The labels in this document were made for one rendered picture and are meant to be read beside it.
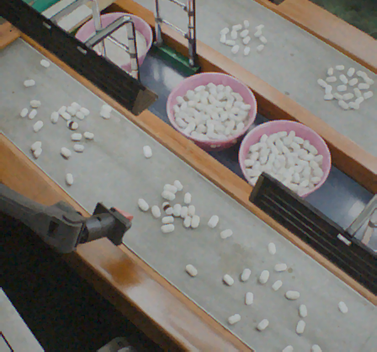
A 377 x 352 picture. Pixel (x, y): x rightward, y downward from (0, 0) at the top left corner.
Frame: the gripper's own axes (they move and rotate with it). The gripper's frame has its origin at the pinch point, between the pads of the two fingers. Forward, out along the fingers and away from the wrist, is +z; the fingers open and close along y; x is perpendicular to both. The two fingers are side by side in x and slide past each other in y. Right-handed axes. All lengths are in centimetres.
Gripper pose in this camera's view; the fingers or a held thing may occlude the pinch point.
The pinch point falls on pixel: (130, 217)
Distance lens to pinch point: 169.2
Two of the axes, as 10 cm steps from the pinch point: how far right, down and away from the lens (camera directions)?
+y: -7.4, -5.5, 3.9
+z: 5.3, -1.1, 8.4
